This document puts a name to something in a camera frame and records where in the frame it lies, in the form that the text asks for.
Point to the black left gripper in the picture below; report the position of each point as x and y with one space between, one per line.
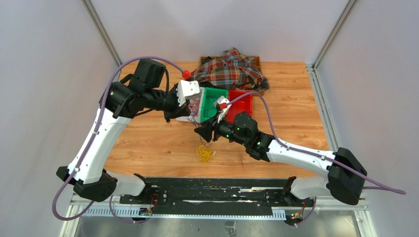
177 111

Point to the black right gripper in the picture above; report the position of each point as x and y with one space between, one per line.
205 131

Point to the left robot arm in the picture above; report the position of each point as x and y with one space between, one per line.
120 103

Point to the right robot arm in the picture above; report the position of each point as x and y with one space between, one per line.
339 173

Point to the white plastic bin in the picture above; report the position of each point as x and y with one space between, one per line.
194 106

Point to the green plastic bin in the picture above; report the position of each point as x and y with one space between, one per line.
210 95

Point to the red plastic bin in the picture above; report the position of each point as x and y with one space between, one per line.
242 105

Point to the plaid flannel shirt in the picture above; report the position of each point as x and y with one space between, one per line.
230 72

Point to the wooden tray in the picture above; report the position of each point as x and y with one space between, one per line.
257 65

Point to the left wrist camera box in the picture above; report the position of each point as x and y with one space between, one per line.
187 90

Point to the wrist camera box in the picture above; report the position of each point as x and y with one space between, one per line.
222 104
187 90

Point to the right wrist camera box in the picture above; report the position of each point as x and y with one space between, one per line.
222 104

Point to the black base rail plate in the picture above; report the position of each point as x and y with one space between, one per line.
214 198

